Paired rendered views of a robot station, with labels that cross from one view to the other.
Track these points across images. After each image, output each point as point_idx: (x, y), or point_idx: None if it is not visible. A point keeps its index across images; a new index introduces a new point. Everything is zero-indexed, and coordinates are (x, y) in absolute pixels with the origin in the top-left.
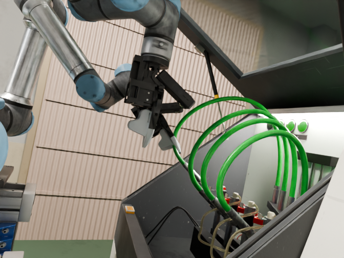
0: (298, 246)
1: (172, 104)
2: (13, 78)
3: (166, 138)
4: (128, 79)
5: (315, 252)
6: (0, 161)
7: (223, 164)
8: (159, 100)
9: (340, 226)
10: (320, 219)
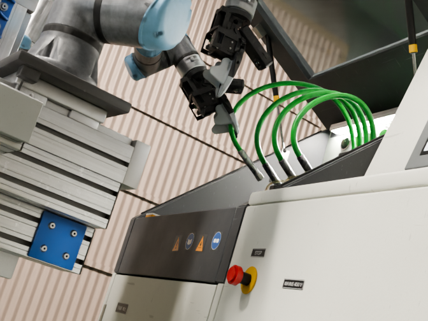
0: (359, 175)
1: (232, 80)
2: (31, 20)
3: (223, 114)
4: (181, 43)
5: (371, 174)
6: (185, 33)
7: (299, 112)
8: (242, 49)
9: (390, 149)
10: (378, 153)
